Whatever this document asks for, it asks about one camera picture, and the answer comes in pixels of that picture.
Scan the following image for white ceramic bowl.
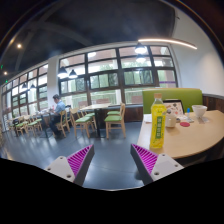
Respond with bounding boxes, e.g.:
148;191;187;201
191;104;208;118

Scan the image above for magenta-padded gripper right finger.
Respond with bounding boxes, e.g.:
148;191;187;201
130;143;185;186

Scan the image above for white paper sheet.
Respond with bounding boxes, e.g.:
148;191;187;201
143;113;153;124

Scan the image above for small white packet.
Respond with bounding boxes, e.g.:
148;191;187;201
198;116;211;125

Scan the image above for wooden chairs with green seats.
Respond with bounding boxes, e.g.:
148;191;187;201
6;102;127;140

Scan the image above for green upholstered bench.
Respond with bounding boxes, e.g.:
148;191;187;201
142;87;204;115

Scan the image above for dark-framed window wall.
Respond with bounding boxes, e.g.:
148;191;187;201
1;44;178;124

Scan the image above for white ceramic mug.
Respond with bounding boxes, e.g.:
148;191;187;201
165;109;178;129

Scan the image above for yellow drink bottle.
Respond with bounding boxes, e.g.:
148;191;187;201
149;92;167;150

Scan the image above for hanging pendant lamps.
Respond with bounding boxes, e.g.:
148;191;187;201
20;42;148;91

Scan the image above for wooden dining table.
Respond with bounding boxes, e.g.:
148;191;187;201
79;103;113;138

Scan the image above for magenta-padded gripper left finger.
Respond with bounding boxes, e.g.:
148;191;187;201
44;144;95;187

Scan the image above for curved ceiling light strip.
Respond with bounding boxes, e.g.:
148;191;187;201
137;37;198;51

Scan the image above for person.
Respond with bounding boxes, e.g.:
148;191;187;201
49;93;67;137

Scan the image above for dark-framed picture stand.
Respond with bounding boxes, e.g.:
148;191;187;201
162;98;185;118

